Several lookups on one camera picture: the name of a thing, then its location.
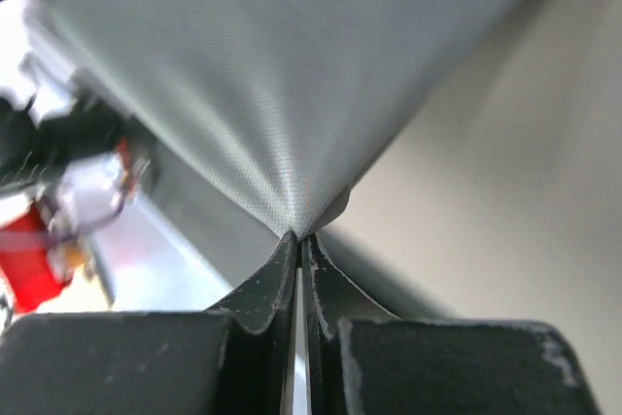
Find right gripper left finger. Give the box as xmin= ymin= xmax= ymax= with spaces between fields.
xmin=1 ymin=233 xmax=298 ymax=414

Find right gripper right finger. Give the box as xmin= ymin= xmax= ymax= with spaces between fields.
xmin=299 ymin=236 xmax=600 ymax=414

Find dark grey t shirt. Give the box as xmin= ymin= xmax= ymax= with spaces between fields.
xmin=39 ymin=0 xmax=520 ymax=237

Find red object in background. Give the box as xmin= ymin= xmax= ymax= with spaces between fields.
xmin=0 ymin=200 xmax=69 ymax=314

